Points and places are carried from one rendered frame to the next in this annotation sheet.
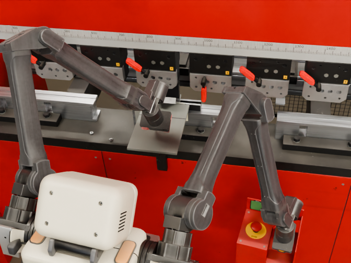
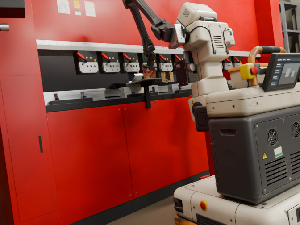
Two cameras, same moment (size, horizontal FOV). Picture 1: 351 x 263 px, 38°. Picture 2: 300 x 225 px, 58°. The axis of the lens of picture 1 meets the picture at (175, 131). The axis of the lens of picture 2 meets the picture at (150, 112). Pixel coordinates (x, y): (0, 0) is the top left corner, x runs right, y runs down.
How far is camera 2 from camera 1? 234 cm
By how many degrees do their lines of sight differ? 63
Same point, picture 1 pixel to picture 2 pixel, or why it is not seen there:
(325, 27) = not seen: hidden behind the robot
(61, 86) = not seen: outside the picture
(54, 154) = (97, 114)
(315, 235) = (202, 134)
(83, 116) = (101, 97)
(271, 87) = (167, 67)
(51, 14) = (89, 35)
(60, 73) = (92, 68)
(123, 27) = (118, 41)
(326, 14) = not seen: hidden behind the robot
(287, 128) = (175, 87)
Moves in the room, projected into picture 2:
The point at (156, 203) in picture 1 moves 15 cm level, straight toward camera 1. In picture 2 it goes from (147, 137) to (163, 136)
